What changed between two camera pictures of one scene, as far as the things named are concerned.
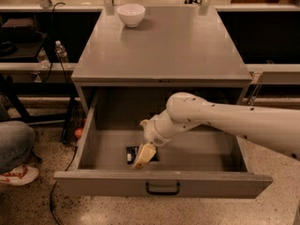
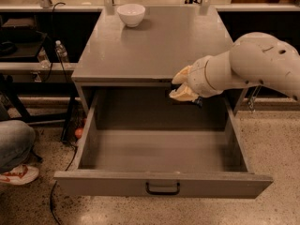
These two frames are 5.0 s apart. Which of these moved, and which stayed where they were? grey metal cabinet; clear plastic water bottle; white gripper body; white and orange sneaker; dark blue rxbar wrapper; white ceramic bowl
Moved: white gripper body; dark blue rxbar wrapper
Stayed: white and orange sneaker; white ceramic bowl; grey metal cabinet; clear plastic water bottle
